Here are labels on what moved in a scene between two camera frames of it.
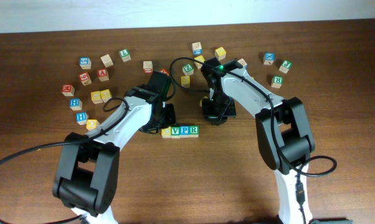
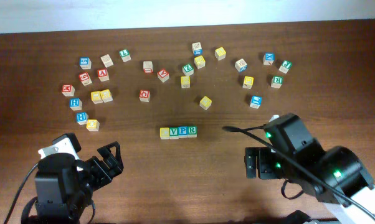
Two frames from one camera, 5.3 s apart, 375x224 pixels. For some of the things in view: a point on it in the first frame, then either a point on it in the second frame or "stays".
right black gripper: x=217 y=115 -> x=265 y=163
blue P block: x=184 y=131 stays
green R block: x=194 y=131 stays
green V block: x=175 y=132 stays
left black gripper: x=159 y=123 -> x=99 y=166
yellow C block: x=166 y=132 stays
